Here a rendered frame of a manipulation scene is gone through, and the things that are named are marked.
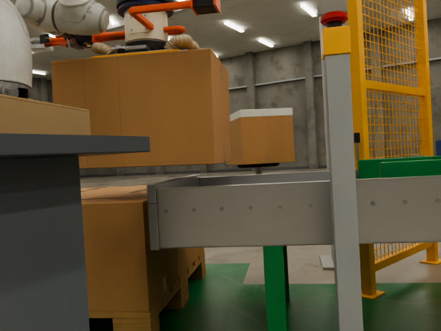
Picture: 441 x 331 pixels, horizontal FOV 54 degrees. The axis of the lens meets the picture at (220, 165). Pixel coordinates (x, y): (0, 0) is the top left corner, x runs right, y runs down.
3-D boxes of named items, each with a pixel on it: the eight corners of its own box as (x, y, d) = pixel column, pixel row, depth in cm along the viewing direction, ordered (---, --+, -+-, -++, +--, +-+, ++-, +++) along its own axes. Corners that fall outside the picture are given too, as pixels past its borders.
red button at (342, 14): (346, 32, 115) (346, 17, 115) (350, 24, 109) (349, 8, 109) (319, 35, 117) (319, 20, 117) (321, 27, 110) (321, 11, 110)
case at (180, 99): (231, 161, 188) (228, 70, 188) (214, 164, 149) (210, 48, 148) (102, 166, 199) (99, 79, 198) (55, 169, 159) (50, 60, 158)
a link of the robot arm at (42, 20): (34, 33, 152) (68, 37, 150) (5, 20, 137) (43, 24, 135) (38, 2, 152) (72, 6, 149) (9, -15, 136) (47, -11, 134)
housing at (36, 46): (54, 51, 183) (53, 40, 183) (44, 47, 177) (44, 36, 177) (39, 52, 185) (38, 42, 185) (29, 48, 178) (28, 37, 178)
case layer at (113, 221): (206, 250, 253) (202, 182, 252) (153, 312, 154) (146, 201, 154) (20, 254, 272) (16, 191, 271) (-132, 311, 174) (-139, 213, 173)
